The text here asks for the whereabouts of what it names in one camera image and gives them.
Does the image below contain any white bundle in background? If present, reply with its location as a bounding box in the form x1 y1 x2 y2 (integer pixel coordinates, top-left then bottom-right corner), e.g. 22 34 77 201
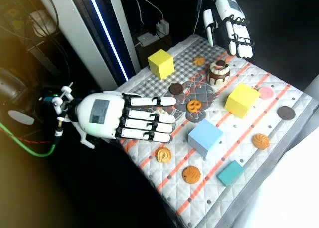
28 10 57 37

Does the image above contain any white power adapter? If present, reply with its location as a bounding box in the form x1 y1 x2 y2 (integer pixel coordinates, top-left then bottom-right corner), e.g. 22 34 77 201
156 18 170 36

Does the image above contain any dark brown round cookie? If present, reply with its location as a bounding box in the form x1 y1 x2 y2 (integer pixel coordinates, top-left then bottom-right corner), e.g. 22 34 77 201
169 82 184 95
277 105 297 121

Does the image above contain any white power strip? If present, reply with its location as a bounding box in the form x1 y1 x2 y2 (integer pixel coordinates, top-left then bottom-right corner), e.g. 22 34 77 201
136 31 160 47

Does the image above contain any light blue foam cube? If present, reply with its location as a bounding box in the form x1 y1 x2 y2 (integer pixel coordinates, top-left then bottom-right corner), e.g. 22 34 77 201
187 118 224 159

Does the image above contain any pink round cookie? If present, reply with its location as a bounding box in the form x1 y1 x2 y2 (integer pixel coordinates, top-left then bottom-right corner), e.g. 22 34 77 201
258 86 275 100

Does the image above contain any white column with blue light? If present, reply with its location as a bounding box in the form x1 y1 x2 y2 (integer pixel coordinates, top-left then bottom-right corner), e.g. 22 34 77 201
34 0 140 91

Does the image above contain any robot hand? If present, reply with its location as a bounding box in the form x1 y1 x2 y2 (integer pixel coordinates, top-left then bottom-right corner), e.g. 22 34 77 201
74 90 177 149
202 0 255 59

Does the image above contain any yellow foam cube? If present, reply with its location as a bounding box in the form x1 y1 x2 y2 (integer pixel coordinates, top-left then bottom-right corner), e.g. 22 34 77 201
147 48 175 81
224 83 261 119

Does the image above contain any green cable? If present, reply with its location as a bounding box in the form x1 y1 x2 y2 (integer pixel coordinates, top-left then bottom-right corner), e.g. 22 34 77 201
0 122 57 158

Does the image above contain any black and white hanging cable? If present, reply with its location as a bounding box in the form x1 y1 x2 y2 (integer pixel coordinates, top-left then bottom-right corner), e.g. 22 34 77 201
193 0 203 36

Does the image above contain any orange pretzel cookie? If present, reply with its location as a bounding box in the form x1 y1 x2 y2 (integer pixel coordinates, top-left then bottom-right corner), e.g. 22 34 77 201
186 99 202 113

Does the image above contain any round chocolate chip cookie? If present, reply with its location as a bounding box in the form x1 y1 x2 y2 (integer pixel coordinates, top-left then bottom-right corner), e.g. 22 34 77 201
182 165 201 184

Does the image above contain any thin red cable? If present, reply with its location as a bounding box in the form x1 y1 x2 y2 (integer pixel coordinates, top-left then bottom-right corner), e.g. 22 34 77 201
14 135 50 145

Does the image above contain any chocolate drip toy cake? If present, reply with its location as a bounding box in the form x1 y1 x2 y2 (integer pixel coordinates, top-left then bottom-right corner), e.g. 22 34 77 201
206 60 230 86

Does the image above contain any grey quilt with bear print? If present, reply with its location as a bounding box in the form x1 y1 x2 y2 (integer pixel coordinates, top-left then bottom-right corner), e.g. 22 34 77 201
113 33 319 228

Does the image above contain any orange swirl cookie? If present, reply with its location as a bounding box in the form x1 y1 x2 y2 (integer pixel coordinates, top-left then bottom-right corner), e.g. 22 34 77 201
251 133 271 150
155 147 172 163

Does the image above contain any flat teal block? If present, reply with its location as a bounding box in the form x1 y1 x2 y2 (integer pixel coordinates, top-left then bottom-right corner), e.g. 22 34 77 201
216 160 245 187

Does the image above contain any brown box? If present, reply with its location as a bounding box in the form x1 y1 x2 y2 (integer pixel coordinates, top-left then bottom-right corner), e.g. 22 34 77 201
134 33 174 67

